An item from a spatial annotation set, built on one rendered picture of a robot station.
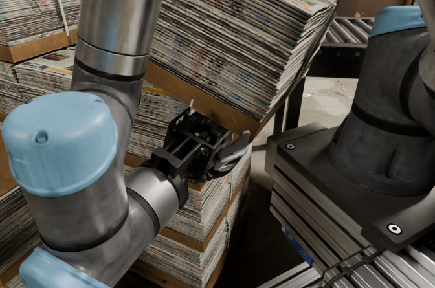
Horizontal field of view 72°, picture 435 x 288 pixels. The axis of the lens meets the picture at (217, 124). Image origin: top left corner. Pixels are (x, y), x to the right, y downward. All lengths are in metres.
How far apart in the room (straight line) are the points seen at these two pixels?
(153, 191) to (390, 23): 0.33
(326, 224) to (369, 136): 0.19
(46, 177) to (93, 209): 0.04
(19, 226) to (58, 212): 0.68
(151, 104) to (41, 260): 0.44
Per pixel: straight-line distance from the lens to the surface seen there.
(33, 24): 1.02
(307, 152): 0.51
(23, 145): 0.23
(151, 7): 0.31
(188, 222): 0.84
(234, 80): 0.48
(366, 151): 0.45
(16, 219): 0.92
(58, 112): 0.24
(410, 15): 0.40
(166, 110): 0.66
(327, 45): 1.18
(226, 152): 0.46
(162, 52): 0.54
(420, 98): 0.36
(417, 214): 0.46
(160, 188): 0.34
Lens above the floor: 1.11
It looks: 31 degrees down
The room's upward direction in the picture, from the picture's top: straight up
